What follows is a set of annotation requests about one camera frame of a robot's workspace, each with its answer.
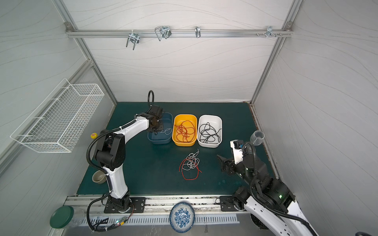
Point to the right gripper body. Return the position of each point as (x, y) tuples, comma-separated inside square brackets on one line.
[(229, 165)]

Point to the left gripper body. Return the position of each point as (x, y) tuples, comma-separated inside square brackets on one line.
[(158, 125)]

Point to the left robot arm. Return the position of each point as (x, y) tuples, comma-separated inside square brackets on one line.
[(107, 153)]

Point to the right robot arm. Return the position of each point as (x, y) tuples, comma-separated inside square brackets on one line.
[(268, 200)]

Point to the blue plastic bin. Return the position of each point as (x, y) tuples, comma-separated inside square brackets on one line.
[(164, 136)]

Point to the yellow plastic bin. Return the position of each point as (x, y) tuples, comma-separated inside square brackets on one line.
[(185, 130)]

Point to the green table mat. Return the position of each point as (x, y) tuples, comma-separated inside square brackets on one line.
[(168, 169)]

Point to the white plastic bin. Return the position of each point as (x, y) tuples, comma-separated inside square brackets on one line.
[(209, 131)]

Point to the sauce bottle yellow cap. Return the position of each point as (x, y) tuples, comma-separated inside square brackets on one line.
[(94, 135)]

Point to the beige ceramic mug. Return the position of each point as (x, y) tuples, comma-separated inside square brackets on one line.
[(99, 177)]

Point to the blue white patterned plate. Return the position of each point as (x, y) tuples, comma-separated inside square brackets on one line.
[(182, 217)]

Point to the green round lid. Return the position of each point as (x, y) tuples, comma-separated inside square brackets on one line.
[(62, 217)]

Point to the metal crossbar rail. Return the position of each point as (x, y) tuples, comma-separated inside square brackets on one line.
[(196, 32)]

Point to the white wire basket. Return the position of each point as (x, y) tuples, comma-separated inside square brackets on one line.
[(56, 125)]

